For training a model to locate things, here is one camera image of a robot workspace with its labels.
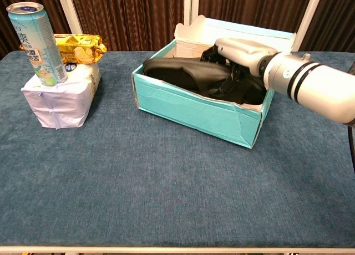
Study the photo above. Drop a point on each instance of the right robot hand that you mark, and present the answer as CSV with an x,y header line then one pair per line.
x,y
244,52

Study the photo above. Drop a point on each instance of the black slipper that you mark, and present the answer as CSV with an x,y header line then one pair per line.
x,y
249,94
177,72

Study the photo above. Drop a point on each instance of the light blue shoe box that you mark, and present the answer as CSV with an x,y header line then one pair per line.
x,y
194,113

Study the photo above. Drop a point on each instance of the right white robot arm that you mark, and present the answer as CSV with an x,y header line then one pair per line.
x,y
319,86

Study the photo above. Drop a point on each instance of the golden snack packet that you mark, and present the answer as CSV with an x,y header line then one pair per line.
x,y
80,50

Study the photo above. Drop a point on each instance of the blue table cloth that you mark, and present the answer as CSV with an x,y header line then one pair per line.
x,y
138,196

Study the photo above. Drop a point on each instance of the white tissue pack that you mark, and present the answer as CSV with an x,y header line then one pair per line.
x,y
63,105

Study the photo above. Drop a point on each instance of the light blue beverage can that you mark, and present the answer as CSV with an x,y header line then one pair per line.
x,y
41,50

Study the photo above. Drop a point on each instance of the white partition post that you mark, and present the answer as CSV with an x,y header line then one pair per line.
x,y
308,16
191,5
69,11

